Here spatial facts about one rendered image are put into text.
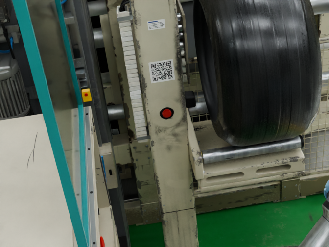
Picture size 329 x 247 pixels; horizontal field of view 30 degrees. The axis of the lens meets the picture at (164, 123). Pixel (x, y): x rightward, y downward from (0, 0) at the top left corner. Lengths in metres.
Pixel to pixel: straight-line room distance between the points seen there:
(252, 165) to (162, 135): 0.31
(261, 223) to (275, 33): 1.49
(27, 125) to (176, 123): 0.55
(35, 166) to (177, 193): 0.80
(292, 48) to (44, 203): 0.80
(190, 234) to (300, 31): 0.95
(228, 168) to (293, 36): 0.53
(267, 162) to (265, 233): 0.99
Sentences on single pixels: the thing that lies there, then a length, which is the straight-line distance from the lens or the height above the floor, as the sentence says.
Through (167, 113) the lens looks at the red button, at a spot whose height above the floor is 1.06.
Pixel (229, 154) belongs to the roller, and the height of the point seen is 0.91.
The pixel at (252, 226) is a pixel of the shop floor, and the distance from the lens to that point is 3.05.
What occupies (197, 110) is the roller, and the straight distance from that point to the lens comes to 2.24.
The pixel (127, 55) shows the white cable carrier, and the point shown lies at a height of 1.29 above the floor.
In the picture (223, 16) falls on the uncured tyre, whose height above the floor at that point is 1.41.
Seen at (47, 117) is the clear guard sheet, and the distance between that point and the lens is 1.05.
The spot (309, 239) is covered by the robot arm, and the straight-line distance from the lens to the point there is 1.53.
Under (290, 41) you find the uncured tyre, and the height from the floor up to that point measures 1.35.
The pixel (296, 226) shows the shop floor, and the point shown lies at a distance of 3.06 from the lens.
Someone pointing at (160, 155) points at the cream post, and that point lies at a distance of 2.08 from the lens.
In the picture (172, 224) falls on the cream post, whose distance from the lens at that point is 2.31.
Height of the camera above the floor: 2.21
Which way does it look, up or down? 36 degrees down
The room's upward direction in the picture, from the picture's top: 7 degrees counter-clockwise
